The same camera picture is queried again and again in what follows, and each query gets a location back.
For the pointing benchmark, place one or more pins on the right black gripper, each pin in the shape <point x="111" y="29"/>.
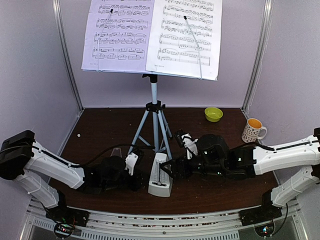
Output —
<point x="175" y="164"/>

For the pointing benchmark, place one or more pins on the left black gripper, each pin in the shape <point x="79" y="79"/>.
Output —
<point x="137" y="184"/>

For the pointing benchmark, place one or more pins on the grey metronome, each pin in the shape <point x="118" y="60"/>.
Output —
<point x="160" y="183"/>

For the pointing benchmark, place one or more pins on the clear metronome front cover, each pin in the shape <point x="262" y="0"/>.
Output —
<point x="116" y="153"/>

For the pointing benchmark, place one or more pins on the light blue music stand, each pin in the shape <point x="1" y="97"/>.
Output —
<point x="116" y="104"/>

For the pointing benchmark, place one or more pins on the white sheet music page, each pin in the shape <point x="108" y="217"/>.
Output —
<point x="185" y="38"/>

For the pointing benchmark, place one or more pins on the purple sheet music page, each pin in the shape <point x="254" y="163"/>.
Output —
<point x="117" y="36"/>

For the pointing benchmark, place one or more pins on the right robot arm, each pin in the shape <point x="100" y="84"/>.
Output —
<point x="210" y="155"/>

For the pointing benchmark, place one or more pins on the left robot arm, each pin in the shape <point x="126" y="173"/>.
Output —
<point x="22" y="158"/>

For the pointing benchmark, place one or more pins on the yellow-green bowl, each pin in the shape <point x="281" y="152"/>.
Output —
<point x="213" y="114"/>

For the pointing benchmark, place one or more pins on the patterned white mug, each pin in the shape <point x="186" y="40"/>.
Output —
<point x="253" y="131"/>

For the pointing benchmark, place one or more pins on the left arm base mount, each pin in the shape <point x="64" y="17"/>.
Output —
<point x="70" y="216"/>

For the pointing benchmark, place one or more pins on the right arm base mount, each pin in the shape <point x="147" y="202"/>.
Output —
<point x="258" y="215"/>

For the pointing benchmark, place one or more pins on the aluminium front rail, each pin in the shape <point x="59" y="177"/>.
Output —
<point x="221" y="225"/>

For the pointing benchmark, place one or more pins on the right aluminium corner post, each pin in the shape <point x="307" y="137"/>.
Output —
<point x="258" y="60"/>

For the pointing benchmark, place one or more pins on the aluminium corner post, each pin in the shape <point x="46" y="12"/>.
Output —
<point x="67" y="61"/>
<point x="258" y="60"/>

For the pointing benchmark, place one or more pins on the left aluminium corner post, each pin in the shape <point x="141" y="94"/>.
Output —
<point x="67" y="61"/>

